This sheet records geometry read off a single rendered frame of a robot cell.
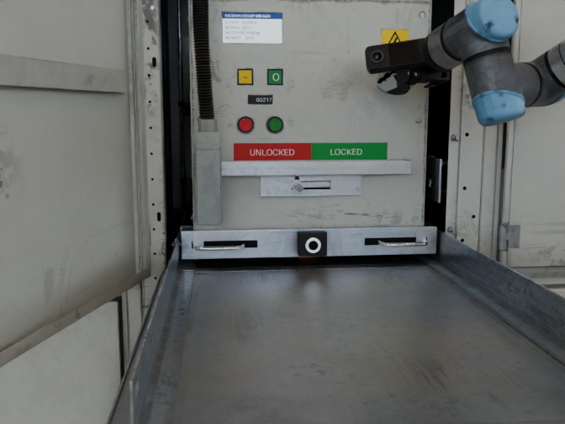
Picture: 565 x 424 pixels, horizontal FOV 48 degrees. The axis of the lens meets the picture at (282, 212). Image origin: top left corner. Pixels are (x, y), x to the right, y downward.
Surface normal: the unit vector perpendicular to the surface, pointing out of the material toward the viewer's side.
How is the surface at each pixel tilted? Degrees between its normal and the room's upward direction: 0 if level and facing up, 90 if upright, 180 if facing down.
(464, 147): 90
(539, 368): 0
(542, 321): 90
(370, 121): 90
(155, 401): 0
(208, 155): 90
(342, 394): 0
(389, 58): 74
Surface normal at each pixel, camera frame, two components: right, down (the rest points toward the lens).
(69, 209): 0.98, 0.04
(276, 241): 0.10, 0.15
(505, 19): 0.34, -0.11
